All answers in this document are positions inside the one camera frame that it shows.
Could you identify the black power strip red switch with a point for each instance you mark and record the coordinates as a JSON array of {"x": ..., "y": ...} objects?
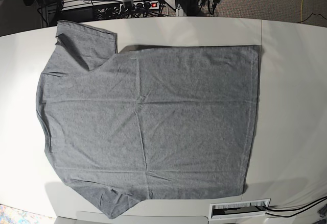
[{"x": 138, "y": 6}]

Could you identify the white table leg column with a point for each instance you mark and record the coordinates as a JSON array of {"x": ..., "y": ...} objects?
[{"x": 179, "y": 8}]

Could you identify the grey T-shirt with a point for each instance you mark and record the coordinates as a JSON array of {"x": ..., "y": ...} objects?
[{"x": 164, "y": 123}]

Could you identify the white cable grommet tray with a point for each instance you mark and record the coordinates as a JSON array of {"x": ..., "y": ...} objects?
[{"x": 238, "y": 210}]

